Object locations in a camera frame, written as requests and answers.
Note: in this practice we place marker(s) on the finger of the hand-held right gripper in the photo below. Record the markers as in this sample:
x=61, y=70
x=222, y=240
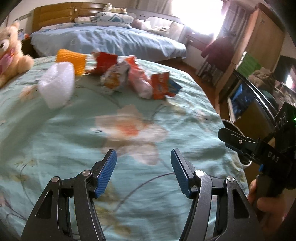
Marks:
x=238, y=142

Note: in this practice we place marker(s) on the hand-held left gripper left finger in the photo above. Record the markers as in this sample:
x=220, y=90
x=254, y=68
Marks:
x=105, y=173

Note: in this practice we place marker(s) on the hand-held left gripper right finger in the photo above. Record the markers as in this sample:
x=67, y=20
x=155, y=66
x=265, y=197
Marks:
x=181, y=173

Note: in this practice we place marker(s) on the round trash bin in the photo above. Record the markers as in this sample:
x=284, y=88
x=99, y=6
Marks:
x=231, y=127

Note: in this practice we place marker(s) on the red snack wrapper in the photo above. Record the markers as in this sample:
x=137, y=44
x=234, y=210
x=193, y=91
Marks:
x=105, y=62

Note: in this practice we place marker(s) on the orange foam fruit net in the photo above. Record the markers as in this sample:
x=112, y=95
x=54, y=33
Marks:
x=71, y=61

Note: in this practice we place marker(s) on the person's right hand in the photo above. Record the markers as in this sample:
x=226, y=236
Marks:
x=266, y=213

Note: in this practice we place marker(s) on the black glass cabinet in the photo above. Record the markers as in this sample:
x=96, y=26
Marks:
x=249, y=111

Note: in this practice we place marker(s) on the green floral bedspread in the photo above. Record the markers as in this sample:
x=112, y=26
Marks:
x=69, y=139

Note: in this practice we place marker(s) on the brown plush toy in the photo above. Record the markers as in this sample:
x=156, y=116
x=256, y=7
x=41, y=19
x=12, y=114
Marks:
x=263, y=80

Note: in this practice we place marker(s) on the clothes stand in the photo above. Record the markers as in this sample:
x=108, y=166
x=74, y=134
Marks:
x=209, y=73

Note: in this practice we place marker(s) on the green box stack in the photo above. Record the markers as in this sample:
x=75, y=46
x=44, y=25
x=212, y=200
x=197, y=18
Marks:
x=249, y=63

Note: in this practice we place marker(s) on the black flat screen monitor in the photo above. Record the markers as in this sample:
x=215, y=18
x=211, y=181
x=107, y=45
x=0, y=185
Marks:
x=285, y=71

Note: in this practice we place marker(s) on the dark red coat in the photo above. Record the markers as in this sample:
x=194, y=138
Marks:
x=218, y=54

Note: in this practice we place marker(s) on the orange snack wrapper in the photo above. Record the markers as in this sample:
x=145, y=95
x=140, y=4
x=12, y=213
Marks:
x=159, y=85

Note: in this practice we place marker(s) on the white crumpled snack packet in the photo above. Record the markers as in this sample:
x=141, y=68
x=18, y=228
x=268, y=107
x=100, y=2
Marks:
x=114, y=78

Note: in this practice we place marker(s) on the red white packet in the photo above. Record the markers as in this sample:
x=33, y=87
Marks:
x=140, y=81

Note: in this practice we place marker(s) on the white foam fruit net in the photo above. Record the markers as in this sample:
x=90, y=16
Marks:
x=57, y=85

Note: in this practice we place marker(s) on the wooden wardrobe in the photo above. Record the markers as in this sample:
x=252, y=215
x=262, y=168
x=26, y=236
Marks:
x=261, y=34

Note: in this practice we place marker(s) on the white window cabinet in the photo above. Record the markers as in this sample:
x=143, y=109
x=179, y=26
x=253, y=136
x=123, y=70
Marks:
x=196, y=39

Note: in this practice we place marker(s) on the grey patterned curtain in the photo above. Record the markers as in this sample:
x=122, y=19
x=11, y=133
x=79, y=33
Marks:
x=231, y=18

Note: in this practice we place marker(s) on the bed with blue sheet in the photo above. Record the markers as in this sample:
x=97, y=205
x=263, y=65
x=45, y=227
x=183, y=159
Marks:
x=111, y=41

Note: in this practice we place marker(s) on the bright window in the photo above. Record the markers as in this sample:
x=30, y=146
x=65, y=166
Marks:
x=194, y=14

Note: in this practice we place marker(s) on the white printed plush pillow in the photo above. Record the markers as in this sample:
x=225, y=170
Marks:
x=160, y=29

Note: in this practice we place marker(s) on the wooden nightstand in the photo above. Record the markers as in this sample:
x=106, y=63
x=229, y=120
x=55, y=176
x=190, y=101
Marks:
x=30, y=48

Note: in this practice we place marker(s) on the cream teddy bear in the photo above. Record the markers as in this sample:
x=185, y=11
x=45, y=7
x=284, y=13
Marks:
x=11, y=53

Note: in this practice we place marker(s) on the pink plush toy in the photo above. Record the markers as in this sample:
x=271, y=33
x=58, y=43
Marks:
x=140, y=23

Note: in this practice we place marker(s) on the blue white patterned pillow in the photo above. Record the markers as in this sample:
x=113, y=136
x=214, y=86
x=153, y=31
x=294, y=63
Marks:
x=111, y=19

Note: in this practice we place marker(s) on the small white pillow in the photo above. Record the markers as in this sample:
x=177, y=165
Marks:
x=82, y=19

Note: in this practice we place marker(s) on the yellow plush toy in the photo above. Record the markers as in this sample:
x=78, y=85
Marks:
x=119, y=10

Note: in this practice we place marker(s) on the white plush toy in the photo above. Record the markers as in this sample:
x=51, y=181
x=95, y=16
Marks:
x=107, y=6

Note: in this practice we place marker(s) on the grey bed guard rail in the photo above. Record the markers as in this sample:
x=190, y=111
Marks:
x=161, y=23

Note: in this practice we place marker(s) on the photo frame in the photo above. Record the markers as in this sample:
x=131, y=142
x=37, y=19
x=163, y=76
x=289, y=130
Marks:
x=21, y=34

